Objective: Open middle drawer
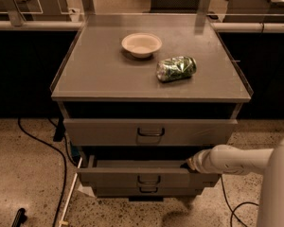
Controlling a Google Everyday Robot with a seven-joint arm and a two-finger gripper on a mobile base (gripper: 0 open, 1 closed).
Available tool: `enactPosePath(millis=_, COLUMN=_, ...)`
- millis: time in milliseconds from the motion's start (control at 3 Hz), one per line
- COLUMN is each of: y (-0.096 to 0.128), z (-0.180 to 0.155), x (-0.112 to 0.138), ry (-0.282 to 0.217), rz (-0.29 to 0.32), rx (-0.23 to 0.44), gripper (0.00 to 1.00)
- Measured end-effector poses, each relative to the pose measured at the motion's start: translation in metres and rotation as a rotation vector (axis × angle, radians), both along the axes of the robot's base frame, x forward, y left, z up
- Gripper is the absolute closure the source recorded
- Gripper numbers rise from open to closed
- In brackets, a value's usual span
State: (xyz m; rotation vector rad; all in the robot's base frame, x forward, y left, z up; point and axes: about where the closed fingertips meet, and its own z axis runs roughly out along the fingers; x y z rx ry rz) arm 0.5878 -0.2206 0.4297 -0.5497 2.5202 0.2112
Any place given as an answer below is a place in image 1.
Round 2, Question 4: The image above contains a crushed green soda can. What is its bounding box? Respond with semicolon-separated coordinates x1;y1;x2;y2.
156;56;197;82

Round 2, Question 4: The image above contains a black floor cable right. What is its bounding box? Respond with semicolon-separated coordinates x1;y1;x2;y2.
220;175;259;227

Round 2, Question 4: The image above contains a white stick on floor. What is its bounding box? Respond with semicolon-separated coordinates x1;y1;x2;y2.
58;156;83;227

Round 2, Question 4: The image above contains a black floor cable left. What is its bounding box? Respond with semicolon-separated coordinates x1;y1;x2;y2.
17;116;79;227

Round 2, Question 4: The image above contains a grey top drawer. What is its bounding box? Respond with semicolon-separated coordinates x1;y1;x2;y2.
63;119;237;147

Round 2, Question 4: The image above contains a background desk right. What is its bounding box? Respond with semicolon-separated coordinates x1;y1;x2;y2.
223;0;284;23

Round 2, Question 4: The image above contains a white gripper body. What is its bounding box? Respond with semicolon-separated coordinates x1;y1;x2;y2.
192;149;212;173

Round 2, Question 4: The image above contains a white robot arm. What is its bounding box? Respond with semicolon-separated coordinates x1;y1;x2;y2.
186;138;284;227

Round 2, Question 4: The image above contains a black object on floor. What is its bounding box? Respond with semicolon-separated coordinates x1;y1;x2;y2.
11;208;27;227

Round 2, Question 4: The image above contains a background desk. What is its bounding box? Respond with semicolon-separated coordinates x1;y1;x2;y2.
0;0;70;22
223;0;284;23

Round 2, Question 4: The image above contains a grey bottom drawer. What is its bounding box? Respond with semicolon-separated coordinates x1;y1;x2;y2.
95;187;203;198

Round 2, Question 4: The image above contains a grey drawer cabinet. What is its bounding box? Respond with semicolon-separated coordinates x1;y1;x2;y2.
49;13;254;202

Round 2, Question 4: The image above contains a grey post left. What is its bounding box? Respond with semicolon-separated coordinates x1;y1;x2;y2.
2;0;24;26

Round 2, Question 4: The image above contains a white horizontal rail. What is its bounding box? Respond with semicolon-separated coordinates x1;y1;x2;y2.
0;21;284;33

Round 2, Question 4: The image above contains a white paper bowl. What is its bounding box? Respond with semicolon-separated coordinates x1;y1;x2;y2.
121;33;162;59

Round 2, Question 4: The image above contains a background desk left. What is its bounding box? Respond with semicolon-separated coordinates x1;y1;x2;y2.
0;0;70;22

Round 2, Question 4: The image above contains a grey post right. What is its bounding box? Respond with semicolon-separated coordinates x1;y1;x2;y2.
194;0;211;34

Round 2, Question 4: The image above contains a grey drawer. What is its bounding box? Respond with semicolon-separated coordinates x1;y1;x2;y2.
95;187;203;198
78;157;220;189
63;119;237;147

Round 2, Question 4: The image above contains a black floor cable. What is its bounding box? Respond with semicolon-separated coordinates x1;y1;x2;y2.
17;116;79;227
220;175;259;227

